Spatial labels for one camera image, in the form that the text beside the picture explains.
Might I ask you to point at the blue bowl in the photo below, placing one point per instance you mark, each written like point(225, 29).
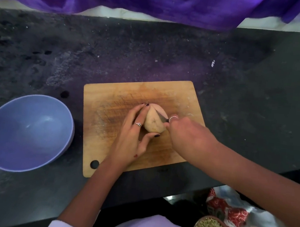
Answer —
point(26, 132)

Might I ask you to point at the person's right hand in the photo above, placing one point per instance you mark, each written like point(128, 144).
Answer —
point(190, 139)

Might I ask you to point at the person's left hand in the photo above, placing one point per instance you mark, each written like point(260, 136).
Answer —
point(126, 141)

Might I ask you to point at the tan potato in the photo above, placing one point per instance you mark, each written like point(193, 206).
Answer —
point(153, 120)

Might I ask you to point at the person's left forearm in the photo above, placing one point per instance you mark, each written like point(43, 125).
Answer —
point(92, 196)

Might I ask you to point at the small white scrap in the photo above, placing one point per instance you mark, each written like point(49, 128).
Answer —
point(213, 62)

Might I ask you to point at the wooden cutting board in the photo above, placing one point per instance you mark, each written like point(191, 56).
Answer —
point(114, 103)

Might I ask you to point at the person's right forearm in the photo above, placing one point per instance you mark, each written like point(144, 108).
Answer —
point(259, 188)

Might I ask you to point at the red and white plastic bag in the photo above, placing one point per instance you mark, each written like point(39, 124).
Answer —
point(245, 219)

